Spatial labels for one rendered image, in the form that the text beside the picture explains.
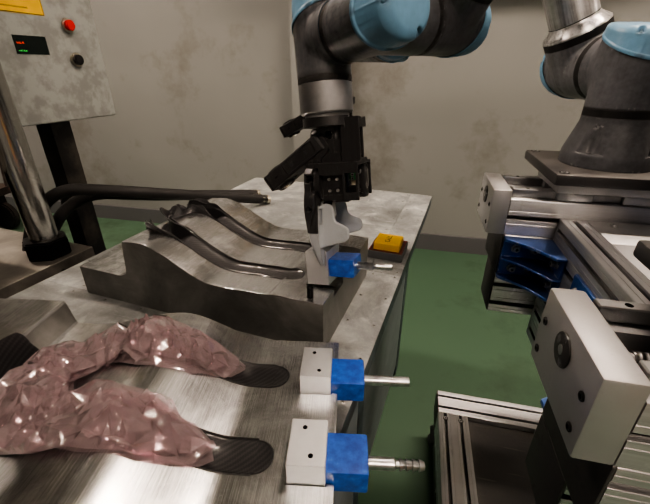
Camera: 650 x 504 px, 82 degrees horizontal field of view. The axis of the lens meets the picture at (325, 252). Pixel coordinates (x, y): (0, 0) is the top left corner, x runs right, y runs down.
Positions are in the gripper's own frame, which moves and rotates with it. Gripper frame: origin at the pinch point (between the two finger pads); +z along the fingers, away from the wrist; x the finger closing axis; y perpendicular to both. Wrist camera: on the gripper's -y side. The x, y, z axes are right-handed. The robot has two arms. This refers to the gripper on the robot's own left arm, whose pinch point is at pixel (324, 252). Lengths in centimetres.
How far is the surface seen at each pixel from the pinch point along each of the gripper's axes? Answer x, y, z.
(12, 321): -27.2, -32.6, 2.1
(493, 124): 214, 32, -20
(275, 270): 1.4, -10.2, 4.1
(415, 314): 136, -6, 76
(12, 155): 0, -70, -20
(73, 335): -22.9, -28.7, 5.9
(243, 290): -6.6, -11.7, 4.7
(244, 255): 4.1, -18.1, 2.4
